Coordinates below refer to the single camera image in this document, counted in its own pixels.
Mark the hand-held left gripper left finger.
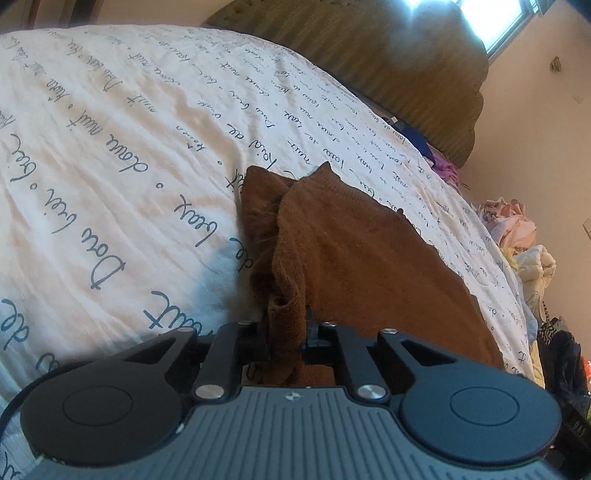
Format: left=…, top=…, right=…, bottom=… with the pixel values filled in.
left=123, top=320, right=271, bottom=405

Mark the purple cloth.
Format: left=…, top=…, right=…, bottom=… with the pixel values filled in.
left=427, top=148, right=463, bottom=186

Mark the brown knit sweater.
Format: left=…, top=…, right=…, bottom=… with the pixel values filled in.
left=236, top=165, right=505, bottom=388

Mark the black and white striped cloth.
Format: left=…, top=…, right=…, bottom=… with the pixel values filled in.
left=537, top=316, right=567, bottom=345

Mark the bright window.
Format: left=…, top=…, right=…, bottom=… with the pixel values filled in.
left=410, top=0, right=556, bottom=57

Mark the white script-printed bed sheet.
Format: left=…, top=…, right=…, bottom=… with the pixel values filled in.
left=0, top=25, right=533, bottom=480

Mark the black bag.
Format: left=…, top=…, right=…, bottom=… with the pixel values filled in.
left=545, top=318, right=591, bottom=403

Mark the olive upholstered headboard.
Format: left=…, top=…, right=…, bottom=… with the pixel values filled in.
left=203, top=0, right=490, bottom=169

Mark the cream puffy jacket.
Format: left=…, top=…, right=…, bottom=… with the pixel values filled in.
left=505, top=244, right=557, bottom=320

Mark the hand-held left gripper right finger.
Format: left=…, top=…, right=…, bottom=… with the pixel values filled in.
left=302, top=309, right=463, bottom=405

